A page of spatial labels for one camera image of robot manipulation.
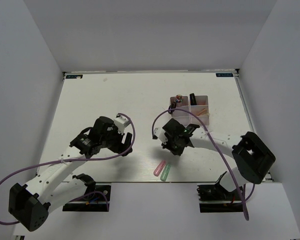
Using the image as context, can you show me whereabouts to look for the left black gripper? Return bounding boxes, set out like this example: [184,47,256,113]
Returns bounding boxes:
[100,125,133,157]

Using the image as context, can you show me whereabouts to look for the black handled scissors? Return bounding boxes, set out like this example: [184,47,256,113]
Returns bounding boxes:
[168,101,177,115]

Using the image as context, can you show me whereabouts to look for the pink tube of pencils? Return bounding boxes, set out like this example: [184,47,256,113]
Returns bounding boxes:
[174,94,184,107]

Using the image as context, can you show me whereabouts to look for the green capped black marker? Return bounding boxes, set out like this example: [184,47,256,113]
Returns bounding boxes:
[189,93,197,106]

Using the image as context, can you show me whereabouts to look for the pink correction tape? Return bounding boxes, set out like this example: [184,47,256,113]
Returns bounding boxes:
[153,160,166,177]

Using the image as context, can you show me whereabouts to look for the green correction tape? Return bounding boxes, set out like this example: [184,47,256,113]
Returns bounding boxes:
[160,163,171,182]

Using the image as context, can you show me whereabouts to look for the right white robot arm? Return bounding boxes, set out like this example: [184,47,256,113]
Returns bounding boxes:
[153,118,276,202]

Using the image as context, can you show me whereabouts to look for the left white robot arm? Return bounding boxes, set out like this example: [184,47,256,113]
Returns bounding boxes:
[8,113,134,232]

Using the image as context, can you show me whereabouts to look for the right white divided container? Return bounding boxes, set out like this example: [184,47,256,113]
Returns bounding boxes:
[189,93,210,126]

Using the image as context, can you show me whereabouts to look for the right blue table label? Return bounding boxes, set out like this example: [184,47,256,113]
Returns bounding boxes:
[215,72,234,78]

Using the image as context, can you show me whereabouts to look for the blue table label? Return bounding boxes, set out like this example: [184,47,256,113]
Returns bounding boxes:
[215,72,234,78]
[65,74,83,79]

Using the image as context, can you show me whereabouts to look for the left blue table label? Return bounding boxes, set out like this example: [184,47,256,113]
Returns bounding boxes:
[65,74,83,79]

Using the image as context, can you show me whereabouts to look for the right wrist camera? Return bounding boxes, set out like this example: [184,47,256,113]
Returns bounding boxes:
[153,127,168,148]

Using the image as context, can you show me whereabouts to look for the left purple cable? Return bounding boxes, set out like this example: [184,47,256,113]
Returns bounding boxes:
[0,112,137,225]

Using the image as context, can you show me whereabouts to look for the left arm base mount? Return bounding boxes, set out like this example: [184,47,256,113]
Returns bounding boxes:
[62,184,112,213]

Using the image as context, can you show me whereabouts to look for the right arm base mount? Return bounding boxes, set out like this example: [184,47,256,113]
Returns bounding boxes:
[196,184,243,213]

